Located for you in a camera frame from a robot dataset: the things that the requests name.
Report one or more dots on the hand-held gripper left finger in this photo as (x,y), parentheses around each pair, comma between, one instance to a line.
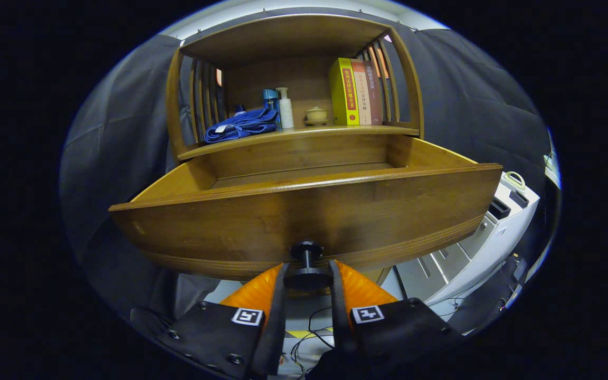
(275,322)

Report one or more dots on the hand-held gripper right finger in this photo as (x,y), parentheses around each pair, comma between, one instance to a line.
(342,322)

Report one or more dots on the wooden drawer with black knob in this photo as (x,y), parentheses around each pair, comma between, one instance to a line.
(304,211)

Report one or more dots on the white side cabinet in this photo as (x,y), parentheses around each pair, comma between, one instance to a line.
(499,232)

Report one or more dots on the wooden countertop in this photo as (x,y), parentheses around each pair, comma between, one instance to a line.
(309,132)

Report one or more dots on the blue folded towel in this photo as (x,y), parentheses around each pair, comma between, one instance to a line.
(240,125)

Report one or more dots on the beige lidded teacup with saucer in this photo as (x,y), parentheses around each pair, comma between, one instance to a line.
(316,115)

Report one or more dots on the white pump bottle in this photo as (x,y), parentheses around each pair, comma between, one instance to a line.
(286,113)

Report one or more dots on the small black block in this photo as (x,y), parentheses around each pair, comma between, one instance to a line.
(519,199)

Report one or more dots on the small white blue-capped bottle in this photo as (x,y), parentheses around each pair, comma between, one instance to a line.
(239,108)

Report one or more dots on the small beige green object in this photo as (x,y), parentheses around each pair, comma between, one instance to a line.
(515,182)

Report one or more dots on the blue translucent bottle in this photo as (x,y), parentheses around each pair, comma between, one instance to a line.
(271,99)

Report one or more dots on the thick yellow book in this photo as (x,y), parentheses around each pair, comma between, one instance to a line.
(342,95)

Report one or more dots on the orange and cream book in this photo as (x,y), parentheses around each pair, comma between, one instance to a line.
(362,95)

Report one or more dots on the brown book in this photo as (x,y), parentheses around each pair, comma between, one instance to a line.
(374,95)

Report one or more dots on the white device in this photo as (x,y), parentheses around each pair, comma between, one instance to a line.
(553,166)

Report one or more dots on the black bracket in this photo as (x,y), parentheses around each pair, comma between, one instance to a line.
(499,208)

